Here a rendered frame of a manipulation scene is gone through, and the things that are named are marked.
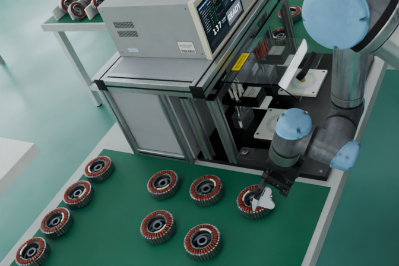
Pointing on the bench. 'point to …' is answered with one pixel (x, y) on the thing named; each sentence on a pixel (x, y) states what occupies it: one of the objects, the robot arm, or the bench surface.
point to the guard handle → (306, 66)
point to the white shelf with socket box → (14, 160)
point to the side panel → (149, 125)
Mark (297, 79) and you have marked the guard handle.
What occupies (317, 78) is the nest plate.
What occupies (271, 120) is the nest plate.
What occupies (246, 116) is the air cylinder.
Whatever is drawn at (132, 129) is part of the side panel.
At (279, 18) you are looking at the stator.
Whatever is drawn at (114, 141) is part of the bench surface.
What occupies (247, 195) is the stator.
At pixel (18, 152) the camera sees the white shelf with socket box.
